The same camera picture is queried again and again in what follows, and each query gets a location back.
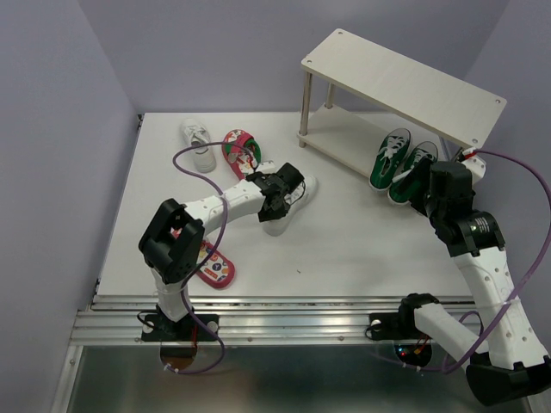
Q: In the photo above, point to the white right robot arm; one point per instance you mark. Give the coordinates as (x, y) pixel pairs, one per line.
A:
(506, 361)

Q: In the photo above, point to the pink sandal one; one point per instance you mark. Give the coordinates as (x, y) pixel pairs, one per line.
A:
(218, 272)
(242, 152)

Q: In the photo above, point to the aluminium mounting rail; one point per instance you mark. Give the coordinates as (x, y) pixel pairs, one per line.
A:
(253, 321)

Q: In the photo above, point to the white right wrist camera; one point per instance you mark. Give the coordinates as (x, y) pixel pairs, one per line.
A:
(476, 165)

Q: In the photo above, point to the green sneaker one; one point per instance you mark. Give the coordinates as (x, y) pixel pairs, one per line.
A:
(406, 183)
(391, 154)

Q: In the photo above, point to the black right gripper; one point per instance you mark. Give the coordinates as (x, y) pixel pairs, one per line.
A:
(425, 177)

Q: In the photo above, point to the beige two-tier shoe shelf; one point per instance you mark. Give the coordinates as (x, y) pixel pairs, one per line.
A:
(446, 106)

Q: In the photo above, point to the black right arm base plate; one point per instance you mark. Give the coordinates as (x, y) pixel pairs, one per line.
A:
(396, 326)

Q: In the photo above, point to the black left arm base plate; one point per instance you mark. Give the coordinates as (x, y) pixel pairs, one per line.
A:
(158, 328)

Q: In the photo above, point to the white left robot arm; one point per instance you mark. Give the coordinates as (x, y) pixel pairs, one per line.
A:
(172, 241)

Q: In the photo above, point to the pink sandal near one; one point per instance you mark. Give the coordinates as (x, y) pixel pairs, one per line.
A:
(218, 272)

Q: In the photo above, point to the white sneaker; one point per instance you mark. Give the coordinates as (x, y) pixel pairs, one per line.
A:
(299, 199)

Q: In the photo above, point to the pink sandal far one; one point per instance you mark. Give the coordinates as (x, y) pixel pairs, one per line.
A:
(242, 152)

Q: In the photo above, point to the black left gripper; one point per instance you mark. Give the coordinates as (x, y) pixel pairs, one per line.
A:
(265, 216)

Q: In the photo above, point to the white sneaker one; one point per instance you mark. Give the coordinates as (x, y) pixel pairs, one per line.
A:
(197, 137)

